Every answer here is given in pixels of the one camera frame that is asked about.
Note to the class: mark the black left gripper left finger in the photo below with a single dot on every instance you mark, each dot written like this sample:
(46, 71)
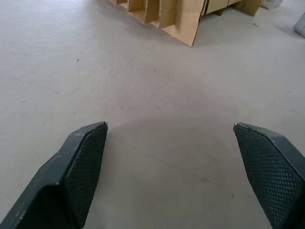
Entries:
(59, 181)

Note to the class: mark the grey rounded object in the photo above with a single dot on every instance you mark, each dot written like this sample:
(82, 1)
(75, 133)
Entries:
(299, 26)

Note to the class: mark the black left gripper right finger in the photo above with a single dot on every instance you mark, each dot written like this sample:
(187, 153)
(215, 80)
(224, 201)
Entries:
(274, 167)

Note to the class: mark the brown cardboard flap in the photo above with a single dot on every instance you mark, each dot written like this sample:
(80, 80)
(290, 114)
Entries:
(232, 6)

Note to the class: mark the white flat object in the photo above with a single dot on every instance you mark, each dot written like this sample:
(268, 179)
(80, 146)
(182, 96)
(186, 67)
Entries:
(269, 3)

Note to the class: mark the cardboard divider box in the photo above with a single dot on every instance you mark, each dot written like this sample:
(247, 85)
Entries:
(166, 17)

